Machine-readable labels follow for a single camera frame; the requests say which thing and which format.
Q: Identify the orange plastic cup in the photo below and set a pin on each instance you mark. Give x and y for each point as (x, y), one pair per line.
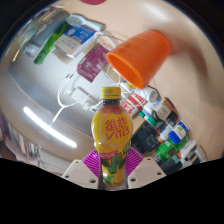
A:
(143, 53)

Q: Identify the white hand brush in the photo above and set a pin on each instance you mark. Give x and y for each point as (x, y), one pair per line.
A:
(86, 21)

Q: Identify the yellow drink bottle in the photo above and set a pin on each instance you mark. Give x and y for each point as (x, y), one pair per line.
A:
(111, 133)

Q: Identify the black appliance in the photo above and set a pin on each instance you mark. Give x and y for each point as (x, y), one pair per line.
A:
(145, 140)

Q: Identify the tall green bottle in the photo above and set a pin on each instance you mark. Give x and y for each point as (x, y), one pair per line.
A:
(50, 45)

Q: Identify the blue and white tub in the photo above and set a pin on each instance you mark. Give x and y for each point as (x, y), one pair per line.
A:
(178, 131)

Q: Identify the white and blue carton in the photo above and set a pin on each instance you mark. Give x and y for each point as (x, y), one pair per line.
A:
(75, 38)

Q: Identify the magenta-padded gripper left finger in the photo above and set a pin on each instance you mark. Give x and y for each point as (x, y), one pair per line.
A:
(80, 173)

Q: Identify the red and white canister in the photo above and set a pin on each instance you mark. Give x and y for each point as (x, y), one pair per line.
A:
(135, 103)

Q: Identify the magenta foil pouch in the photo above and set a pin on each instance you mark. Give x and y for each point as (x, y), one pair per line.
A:
(93, 63)

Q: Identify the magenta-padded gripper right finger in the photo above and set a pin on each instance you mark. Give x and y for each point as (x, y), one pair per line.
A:
(146, 171)

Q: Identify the grey shaker bottle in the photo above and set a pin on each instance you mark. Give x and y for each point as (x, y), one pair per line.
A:
(45, 31)

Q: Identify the white LED light bar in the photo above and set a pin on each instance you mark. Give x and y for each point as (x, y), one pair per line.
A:
(50, 128)

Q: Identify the white wall power socket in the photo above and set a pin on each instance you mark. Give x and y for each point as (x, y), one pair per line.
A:
(81, 96)

